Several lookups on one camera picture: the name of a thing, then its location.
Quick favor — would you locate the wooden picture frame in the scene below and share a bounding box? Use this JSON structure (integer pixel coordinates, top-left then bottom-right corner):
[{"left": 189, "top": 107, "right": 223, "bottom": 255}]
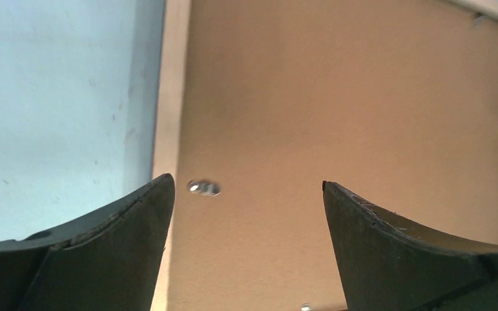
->
[{"left": 149, "top": 0, "right": 498, "bottom": 311}]

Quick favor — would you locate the metal turn clip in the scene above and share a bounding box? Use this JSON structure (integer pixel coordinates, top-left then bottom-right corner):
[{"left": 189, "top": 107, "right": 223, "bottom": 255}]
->
[
  {"left": 300, "top": 303, "right": 313, "bottom": 311},
  {"left": 187, "top": 179, "right": 220, "bottom": 196},
  {"left": 471, "top": 12, "right": 487, "bottom": 28}
]

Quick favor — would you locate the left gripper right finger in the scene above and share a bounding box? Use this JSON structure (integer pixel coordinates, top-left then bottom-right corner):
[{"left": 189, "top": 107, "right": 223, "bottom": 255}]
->
[{"left": 322, "top": 181, "right": 498, "bottom": 310}]

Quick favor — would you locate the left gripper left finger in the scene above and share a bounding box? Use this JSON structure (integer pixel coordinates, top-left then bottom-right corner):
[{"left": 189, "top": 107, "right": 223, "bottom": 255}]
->
[{"left": 0, "top": 174, "right": 175, "bottom": 310}]

